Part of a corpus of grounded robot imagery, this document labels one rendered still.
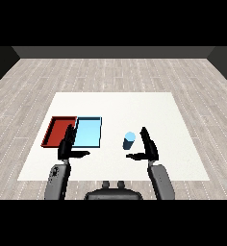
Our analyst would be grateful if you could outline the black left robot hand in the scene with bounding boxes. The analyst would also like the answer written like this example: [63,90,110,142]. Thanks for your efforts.
[57,124,91,161]

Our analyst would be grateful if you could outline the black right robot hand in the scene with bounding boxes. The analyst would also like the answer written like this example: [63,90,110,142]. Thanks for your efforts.
[125,126,160,162]

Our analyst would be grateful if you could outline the red shallow open box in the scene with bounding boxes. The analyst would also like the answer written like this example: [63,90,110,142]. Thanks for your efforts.
[40,115,78,149]

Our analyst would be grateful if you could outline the small blue can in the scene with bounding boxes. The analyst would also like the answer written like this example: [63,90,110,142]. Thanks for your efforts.
[122,131,137,151]

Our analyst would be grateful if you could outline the light blue shallow open box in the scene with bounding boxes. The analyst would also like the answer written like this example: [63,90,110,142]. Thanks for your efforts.
[70,116,103,149]

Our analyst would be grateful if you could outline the dark grey robot body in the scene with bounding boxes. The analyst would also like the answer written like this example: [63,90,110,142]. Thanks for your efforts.
[84,181,144,201]

